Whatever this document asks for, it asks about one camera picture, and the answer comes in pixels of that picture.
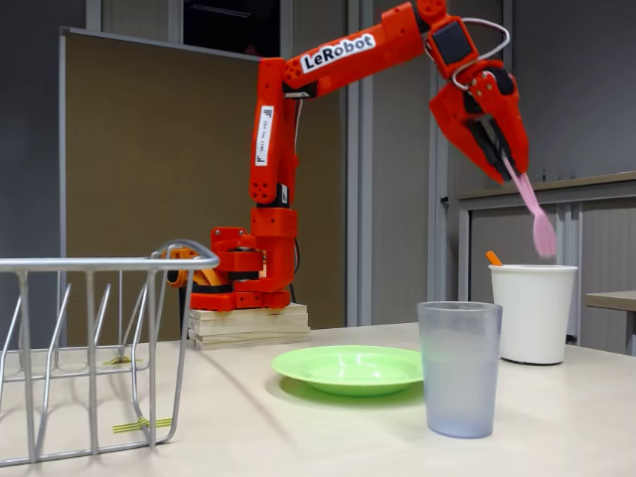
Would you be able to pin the yellow black tape mark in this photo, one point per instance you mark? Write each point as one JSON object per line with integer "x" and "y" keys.
{"x": 144, "y": 425}

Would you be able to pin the wooden base block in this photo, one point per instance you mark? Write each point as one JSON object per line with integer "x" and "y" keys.
{"x": 248, "y": 328}

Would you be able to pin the white paper cup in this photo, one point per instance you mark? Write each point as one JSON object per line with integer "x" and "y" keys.
{"x": 539, "y": 313}

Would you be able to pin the red robot arm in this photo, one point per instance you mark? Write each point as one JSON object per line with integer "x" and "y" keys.
{"x": 273, "y": 124}

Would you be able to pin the translucent grey plastic cup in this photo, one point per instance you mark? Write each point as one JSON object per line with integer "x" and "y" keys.
{"x": 459, "y": 377}

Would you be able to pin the orange plastic clamp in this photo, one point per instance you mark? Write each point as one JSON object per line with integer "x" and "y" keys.
{"x": 208, "y": 275}

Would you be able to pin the brown partition board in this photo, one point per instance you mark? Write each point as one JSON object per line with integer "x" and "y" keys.
{"x": 149, "y": 149}

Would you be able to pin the grey side table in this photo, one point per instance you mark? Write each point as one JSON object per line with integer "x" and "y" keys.
{"x": 613, "y": 299}

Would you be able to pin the pink plastic fork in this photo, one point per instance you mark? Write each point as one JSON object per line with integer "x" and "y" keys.
{"x": 544, "y": 233}

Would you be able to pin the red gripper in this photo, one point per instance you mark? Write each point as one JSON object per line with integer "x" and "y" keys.
{"x": 459, "y": 110}

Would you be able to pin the grey low cabinet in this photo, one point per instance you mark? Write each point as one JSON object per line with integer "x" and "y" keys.
{"x": 606, "y": 233}

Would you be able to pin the orange plastic knife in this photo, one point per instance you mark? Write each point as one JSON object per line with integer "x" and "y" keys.
{"x": 494, "y": 258}

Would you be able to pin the green plastic plate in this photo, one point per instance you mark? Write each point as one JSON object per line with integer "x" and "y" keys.
{"x": 348, "y": 370}

